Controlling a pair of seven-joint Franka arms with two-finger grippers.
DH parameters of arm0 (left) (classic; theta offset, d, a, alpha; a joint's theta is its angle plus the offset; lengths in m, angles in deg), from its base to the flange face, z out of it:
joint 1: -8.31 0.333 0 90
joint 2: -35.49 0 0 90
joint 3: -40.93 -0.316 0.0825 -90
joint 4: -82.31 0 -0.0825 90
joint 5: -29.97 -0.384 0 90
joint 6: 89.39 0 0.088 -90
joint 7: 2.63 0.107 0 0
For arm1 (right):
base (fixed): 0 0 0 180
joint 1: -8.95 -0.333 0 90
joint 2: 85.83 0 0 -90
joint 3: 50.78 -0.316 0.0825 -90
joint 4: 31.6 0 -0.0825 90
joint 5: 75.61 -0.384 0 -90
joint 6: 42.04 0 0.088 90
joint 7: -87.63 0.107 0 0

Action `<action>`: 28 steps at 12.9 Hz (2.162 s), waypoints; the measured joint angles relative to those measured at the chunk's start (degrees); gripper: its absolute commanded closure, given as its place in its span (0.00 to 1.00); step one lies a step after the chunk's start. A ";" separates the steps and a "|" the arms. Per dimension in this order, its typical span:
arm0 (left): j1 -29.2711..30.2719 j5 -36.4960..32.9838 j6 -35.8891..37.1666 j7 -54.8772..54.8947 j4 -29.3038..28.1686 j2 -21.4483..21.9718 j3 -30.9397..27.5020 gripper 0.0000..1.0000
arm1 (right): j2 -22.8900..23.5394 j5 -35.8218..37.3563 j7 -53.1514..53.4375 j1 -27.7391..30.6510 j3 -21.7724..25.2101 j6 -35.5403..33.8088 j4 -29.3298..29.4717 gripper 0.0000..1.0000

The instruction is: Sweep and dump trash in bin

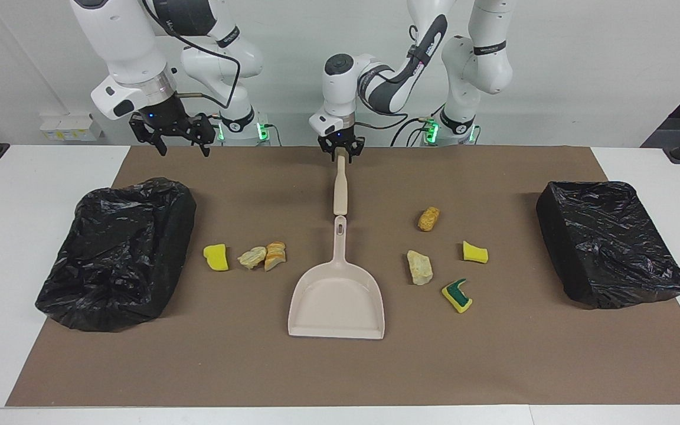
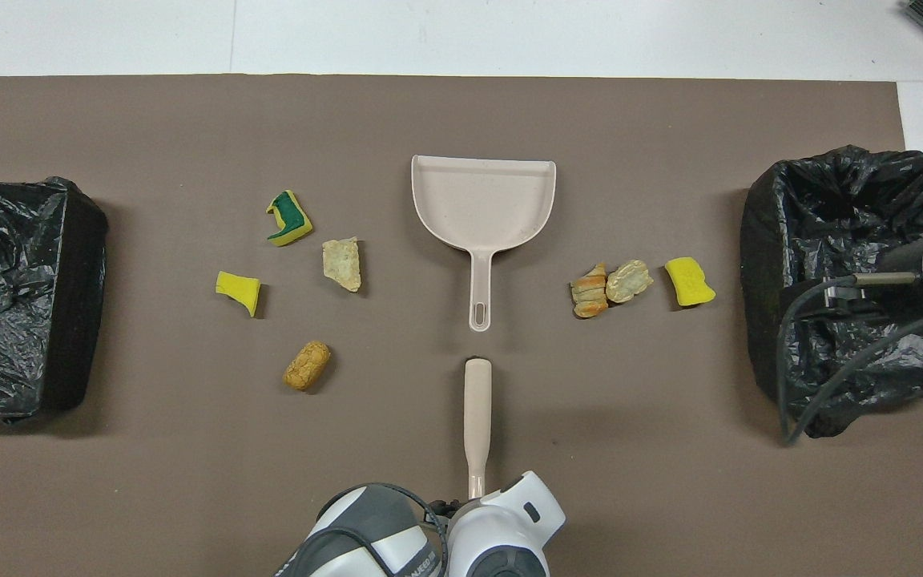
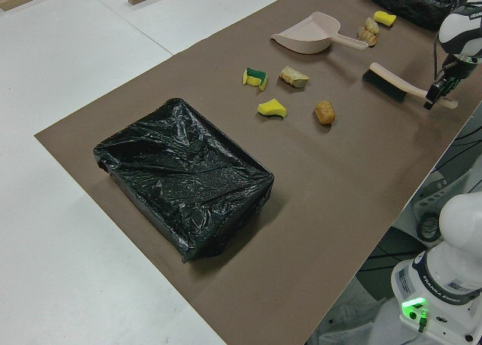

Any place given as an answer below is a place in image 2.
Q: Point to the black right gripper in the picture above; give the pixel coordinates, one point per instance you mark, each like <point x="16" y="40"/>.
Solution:
<point x="906" y="258"/>

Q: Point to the plain yellow sponge piece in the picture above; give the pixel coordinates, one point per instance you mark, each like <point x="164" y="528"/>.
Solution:
<point x="690" y="282"/>

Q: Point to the pale flaky pastry piece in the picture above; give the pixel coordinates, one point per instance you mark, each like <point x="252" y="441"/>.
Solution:
<point x="630" y="280"/>

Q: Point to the striped croissant piece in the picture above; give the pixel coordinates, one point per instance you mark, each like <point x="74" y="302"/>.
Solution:
<point x="590" y="292"/>

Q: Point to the beige plastic dustpan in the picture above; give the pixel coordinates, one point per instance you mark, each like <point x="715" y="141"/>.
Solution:
<point x="481" y="208"/>

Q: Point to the beige hand brush black bristles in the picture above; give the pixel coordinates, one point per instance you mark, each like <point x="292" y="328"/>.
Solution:
<point x="477" y="409"/>

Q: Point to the crusty bread chunk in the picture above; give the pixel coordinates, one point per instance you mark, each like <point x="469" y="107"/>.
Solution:
<point x="342" y="264"/>

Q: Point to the brown bread roll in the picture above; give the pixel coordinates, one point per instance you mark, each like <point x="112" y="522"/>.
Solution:
<point x="307" y="366"/>

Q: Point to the green and yellow sponge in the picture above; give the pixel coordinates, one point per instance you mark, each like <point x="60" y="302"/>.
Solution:
<point x="289" y="216"/>

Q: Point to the notched yellow sponge piece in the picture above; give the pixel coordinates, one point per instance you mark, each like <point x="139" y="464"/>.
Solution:
<point x="239" y="290"/>

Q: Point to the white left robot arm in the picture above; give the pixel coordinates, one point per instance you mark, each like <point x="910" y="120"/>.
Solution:
<point x="509" y="529"/>

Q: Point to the bin with crumpled black bag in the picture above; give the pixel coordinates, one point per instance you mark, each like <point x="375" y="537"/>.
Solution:
<point x="830" y="208"/>

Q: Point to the bin with taut black bag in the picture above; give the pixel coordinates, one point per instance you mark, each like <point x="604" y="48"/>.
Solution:
<point x="5" y="304"/>

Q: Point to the brown paper table mat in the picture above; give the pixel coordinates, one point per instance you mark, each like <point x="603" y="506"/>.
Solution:
<point x="189" y="481"/>

